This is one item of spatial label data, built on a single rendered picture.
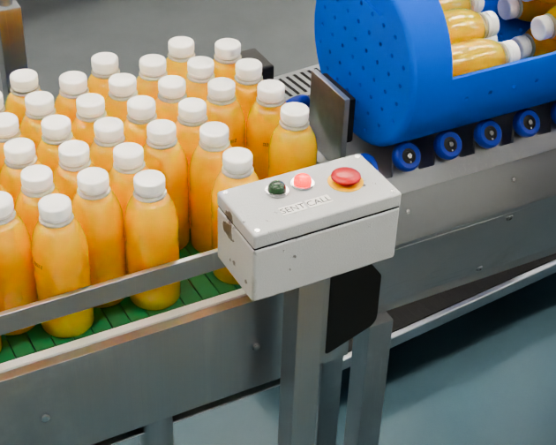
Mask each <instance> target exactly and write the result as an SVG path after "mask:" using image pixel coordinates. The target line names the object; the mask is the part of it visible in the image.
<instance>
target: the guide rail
mask: <svg viewBox="0 0 556 445"><path fill-rule="evenodd" d="M220 268H225V265H224V264H223V263H222V261H221V260H220V258H219V257H218V248H215V249H213V250H209V251H206V252H203V253H198V254H194V255H192V256H189V257H185V258H182V259H179V260H174V261H171V262H168V263H164V264H161V265H159V266H155V267H152V268H147V269H144V270H140V271H138V272H134V273H131V274H129V275H123V276H119V277H117V278H114V279H110V280H108V281H104V282H101V283H96V284H93V285H89V286H87V287H84V288H80V289H77V290H72V291H69V292H65V293H63V294H59V295H56V296H54V297H50V298H45V299H42V300H39V301H35V302H33V303H29V304H26V305H21V306H18V307H14V308H12V309H9V310H5V311H2V312H0V335H4V334H7V333H10V332H13V331H16V330H19V329H22V328H27V327H30V326H33V325H36V324H39V323H43V322H45V321H51V320H54V319H56V318H59V317H63V316H65V315H68V314H72V313H76V312H80V311H83V310H86V309H89V308H92V307H95V306H98V305H103V304H106V303H109V302H112V301H115V300H118V299H121V298H126V297H129V296H132V295H135V294H139V293H141V292H144V291H148V290H152V289H156V288H159V287H162V286H164V285H168V284H171V283H176V282H179V281H182V280H185V279H188V278H191V277H194V276H197V275H202V274H205V273H208V272H211V271H215V270H217V269H220Z"/></svg>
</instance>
